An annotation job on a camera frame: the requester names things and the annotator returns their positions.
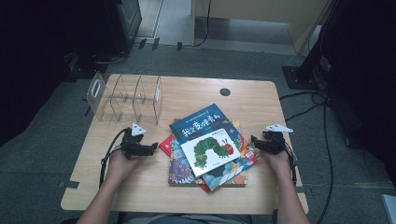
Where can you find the light wooden cabinet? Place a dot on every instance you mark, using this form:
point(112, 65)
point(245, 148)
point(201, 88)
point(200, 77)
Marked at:
point(264, 11)

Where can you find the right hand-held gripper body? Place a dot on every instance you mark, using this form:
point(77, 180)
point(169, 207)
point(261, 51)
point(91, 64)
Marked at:
point(274, 143)

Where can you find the person's left hand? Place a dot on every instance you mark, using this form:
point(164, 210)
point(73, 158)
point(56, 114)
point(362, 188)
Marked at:
point(120, 168)

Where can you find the grey floor tape strip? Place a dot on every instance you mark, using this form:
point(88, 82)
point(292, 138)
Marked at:
point(69, 184)

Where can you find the light blue animals picture book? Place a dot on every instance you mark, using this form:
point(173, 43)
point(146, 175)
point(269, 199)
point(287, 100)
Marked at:
point(180, 169)

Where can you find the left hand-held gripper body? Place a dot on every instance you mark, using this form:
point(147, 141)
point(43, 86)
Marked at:
point(132, 146)

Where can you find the dark blue monster picture book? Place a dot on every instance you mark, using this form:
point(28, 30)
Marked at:
point(199, 123)

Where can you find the person's right hand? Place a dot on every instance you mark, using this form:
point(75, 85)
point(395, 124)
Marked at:
point(280, 163)

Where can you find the white caterpillar picture book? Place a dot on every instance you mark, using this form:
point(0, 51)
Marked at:
point(210, 152)

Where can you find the dark cabinet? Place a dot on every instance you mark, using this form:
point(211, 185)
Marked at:
point(124, 25)

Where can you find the clear acrylic book rack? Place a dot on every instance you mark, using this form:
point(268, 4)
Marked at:
point(124, 99)

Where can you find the red picture book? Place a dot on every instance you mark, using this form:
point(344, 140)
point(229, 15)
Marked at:
point(165, 145)

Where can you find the black metal stand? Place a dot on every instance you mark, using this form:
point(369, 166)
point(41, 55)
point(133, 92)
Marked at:
point(306, 76)

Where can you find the white flat object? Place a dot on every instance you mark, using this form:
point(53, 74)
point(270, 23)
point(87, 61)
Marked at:
point(390, 210)

